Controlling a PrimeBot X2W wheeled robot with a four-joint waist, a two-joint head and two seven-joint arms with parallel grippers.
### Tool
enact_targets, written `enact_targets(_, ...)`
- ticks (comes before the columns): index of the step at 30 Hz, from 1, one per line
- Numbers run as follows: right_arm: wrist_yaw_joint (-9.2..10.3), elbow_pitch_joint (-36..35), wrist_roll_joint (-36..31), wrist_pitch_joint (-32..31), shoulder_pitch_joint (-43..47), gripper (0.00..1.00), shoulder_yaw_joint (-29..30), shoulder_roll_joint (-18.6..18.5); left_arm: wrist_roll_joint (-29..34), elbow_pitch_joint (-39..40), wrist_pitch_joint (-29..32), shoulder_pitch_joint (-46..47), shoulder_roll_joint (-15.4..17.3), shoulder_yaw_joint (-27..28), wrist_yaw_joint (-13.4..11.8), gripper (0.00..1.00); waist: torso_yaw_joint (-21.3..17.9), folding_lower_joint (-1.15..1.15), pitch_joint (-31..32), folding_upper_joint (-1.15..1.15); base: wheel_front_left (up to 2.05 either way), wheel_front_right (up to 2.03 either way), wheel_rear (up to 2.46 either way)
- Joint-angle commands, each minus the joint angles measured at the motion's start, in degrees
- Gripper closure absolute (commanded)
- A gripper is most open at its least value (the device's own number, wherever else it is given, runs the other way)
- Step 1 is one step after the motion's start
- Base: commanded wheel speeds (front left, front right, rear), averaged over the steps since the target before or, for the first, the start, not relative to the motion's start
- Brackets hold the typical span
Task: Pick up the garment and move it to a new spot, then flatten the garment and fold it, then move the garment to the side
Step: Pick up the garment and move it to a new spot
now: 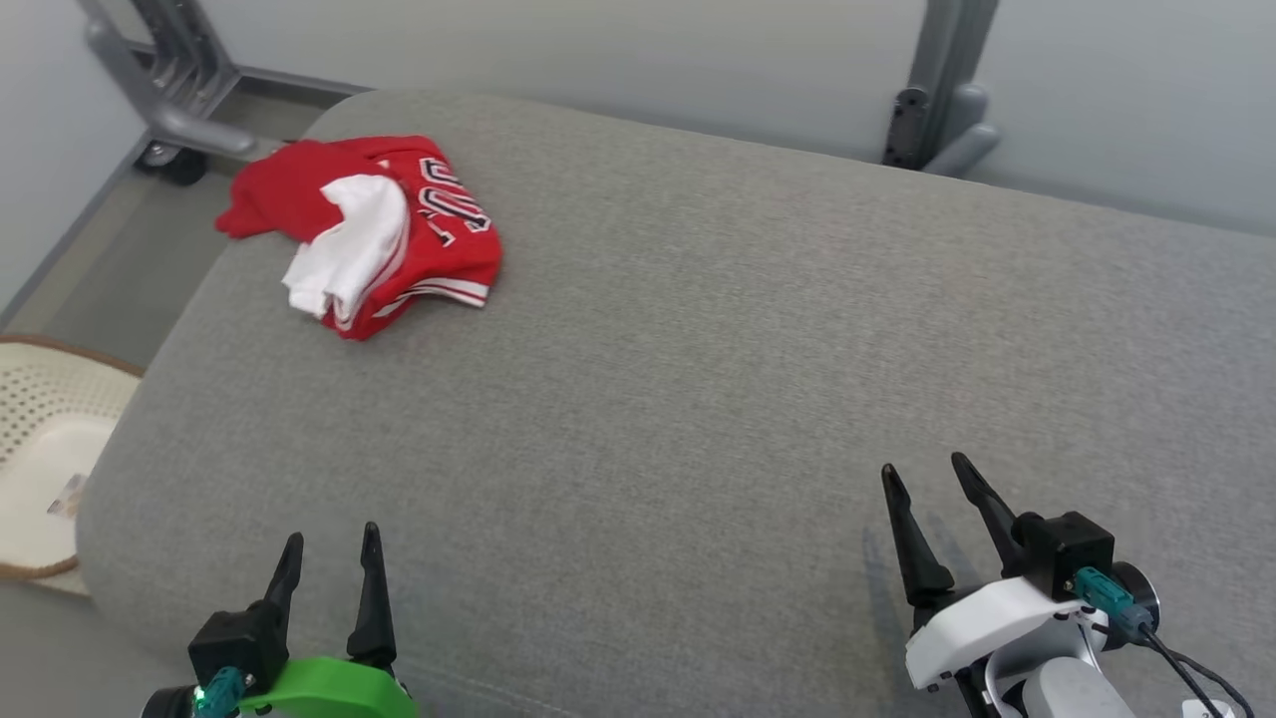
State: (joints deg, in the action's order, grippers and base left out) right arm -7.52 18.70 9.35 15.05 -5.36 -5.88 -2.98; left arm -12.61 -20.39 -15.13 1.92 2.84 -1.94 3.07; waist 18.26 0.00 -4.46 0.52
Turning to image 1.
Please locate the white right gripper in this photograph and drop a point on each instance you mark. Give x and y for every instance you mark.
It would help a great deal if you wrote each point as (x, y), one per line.
(987, 623)

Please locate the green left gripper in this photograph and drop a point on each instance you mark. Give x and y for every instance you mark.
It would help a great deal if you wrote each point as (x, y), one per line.
(334, 690)

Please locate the red basketball jersey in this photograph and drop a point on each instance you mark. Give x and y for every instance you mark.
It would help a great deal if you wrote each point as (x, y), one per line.
(439, 249)

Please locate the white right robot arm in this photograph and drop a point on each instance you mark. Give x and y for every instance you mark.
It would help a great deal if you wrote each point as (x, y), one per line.
(1072, 693)

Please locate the cream perforated laundry basket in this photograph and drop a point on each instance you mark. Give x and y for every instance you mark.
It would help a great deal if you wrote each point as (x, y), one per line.
(50, 469)

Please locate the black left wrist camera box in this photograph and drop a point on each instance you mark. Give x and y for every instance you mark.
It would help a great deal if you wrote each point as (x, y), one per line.
(239, 643)

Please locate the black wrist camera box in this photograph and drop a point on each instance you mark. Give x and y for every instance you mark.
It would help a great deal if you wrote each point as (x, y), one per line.
(239, 643)
(1072, 548)

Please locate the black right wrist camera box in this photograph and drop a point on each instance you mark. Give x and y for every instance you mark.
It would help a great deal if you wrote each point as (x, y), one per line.
(1072, 548)

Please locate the teal left camera connector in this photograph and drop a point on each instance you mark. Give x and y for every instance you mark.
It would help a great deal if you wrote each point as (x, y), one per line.
(221, 690)

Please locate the teal camera connector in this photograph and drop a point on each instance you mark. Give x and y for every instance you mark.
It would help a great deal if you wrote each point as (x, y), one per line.
(221, 690)
(1112, 598)

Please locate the teal right camera connector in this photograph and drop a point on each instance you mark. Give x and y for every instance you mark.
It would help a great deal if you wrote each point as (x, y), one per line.
(1112, 598)

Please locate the grey metal post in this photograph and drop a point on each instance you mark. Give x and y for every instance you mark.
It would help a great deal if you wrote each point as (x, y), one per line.
(937, 80)

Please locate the grey metal wheeled frame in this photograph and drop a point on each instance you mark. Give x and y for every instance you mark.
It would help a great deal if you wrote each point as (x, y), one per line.
(184, 75)

